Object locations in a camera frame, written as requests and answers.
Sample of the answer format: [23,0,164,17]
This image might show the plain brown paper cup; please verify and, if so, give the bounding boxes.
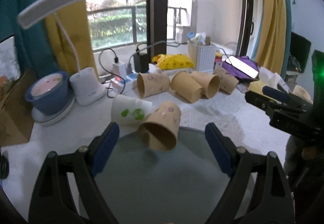
[170,71,203,103]

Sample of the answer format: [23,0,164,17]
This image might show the brown paper cup far right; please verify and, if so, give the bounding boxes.
[213,67,239,94]

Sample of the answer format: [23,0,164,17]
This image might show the brown paper cup open front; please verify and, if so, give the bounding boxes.
[191,71,221,99]

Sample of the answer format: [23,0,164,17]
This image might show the patterned brown cup on tray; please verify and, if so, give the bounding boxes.
[138,101,181,151]

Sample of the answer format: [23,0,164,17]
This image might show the white cup green print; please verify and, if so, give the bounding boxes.
[111,94,154,125]

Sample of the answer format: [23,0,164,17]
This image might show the patterned brown cup rear left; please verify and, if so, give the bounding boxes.
[137,73,170,98]

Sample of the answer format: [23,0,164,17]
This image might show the white smartphone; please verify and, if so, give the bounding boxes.
[225,56,259,78]

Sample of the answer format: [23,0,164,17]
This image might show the yellow curtain right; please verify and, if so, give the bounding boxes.
[256,0,287,74]

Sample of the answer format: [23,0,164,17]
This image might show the yellow curtain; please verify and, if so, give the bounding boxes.
[45,1,97,75]
[256,0,287,74]

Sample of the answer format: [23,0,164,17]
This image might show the black monitor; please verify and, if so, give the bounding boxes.
[287,32,311,73]

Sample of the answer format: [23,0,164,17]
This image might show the black round lid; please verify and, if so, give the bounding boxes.
[0,151,9,180]

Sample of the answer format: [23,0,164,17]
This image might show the white perforated basket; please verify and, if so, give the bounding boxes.
[187,42,216,72]

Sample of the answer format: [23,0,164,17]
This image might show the white plate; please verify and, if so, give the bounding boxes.
[31,96,75,127]

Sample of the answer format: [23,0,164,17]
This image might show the round grey glass tray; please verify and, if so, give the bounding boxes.
[94,127,229,223]

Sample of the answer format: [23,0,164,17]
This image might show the cardboard box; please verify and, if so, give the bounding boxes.
[1,70,37,147]

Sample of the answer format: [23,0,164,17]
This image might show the blue bowl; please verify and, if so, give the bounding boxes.
[25,71,69,115]

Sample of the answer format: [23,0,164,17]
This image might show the white desk lamp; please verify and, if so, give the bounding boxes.
[17,0,106,106]

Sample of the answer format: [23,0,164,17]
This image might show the pink inner bowl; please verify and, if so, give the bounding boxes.
[30,73,63,98]

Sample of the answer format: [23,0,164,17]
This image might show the black power adapter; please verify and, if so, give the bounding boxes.
[133,42,150,73]

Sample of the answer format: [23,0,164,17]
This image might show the white power strip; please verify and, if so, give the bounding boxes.
[99,72,137,94]

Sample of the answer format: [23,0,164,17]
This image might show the teal curtain left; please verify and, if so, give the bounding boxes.
[1,0,60,78]

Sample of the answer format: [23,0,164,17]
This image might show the white charger plug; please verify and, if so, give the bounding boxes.
[113,57,127,81]

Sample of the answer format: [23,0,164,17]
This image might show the yellow curtain left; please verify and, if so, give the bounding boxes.
[45,1,97,75]

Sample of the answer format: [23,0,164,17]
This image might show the white tablet frame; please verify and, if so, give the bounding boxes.
[1,34,21,95]

